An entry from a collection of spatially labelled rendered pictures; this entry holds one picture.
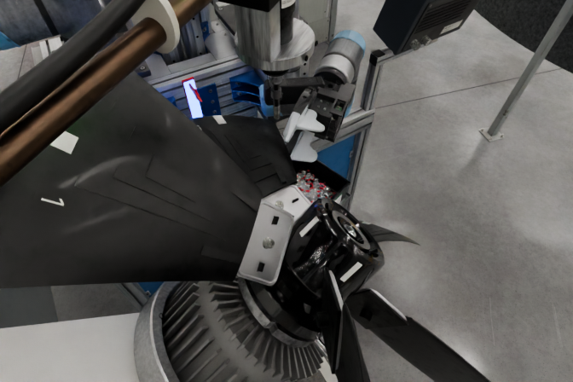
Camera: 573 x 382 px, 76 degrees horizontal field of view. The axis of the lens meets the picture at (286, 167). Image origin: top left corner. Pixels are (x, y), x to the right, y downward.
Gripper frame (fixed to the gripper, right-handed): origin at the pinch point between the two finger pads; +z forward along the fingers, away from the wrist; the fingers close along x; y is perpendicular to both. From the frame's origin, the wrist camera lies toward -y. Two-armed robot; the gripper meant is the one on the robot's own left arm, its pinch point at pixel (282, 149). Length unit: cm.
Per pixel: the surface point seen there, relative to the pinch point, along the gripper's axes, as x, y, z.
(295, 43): -28.9, 3.1, 11.8
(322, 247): -8.3, 11.5, 18.2
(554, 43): 46, 83, -156
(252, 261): -7.5, 4.7, 22.6
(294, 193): -0.9, 5.0, 7.9
